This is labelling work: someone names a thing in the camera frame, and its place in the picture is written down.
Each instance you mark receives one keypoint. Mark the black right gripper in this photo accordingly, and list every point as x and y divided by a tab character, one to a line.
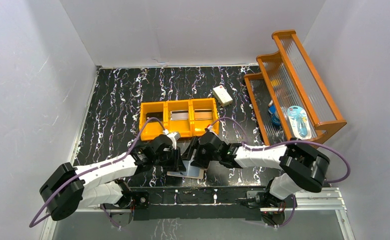
194	153

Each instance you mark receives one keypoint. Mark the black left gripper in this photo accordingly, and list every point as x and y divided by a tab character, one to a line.
174	159

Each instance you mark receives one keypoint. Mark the beige leather card holder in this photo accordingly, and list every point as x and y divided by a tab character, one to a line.
191	172

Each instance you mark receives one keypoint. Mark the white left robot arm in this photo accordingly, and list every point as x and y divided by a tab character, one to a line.
72	187

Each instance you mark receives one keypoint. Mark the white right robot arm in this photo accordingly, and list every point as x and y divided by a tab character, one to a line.
304	167

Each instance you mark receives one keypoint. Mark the white card stack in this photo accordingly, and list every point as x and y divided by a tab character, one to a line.
177	115

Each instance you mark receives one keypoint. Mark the silver card in bin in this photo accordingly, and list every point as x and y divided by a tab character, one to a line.
203	114

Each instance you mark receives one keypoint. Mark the black VIP card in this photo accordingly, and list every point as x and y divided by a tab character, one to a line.
158	115

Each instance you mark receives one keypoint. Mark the yellow bin left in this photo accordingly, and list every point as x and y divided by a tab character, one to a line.
153	128

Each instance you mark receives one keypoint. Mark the yellow bin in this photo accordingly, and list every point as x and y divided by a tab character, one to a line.
153	128
184	127
205	103

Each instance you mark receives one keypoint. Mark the yellow bin middle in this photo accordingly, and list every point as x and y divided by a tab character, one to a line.
184	127

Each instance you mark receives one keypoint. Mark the yellow bin right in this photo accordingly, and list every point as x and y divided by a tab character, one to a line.
205	103

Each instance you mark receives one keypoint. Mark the small white box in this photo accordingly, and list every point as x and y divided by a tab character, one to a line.
222	95

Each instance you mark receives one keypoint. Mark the blue item on shelf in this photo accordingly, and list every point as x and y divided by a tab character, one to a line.
273	113

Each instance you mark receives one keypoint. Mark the orange wooden display shelf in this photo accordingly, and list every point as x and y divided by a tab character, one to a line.
289	78

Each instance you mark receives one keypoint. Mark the blue packaged item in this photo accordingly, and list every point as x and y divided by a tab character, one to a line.
299	122

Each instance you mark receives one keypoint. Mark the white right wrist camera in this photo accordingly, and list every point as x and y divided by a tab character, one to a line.
212	128

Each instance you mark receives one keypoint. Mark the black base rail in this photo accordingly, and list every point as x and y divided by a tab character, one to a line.
222	202

